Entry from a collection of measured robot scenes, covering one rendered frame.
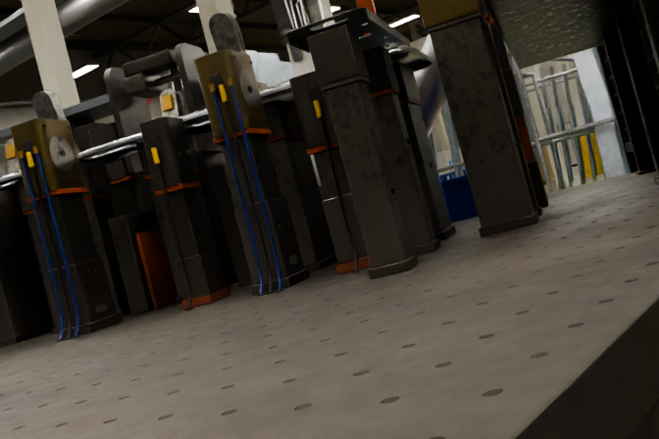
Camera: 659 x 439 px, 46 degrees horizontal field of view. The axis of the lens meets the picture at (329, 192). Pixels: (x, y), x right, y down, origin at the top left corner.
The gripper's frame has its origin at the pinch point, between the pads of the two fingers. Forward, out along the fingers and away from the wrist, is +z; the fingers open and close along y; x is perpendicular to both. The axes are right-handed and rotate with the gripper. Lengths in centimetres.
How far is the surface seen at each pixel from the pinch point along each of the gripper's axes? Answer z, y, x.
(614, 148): 34, -629, 83
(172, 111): -1.3, -12.9, -32.0
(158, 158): 11.5, 21.0, -19.5
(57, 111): -1.8, 14.5, -38.8
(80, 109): -11, -27, -60
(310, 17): -10.7, -15.3, -0.6
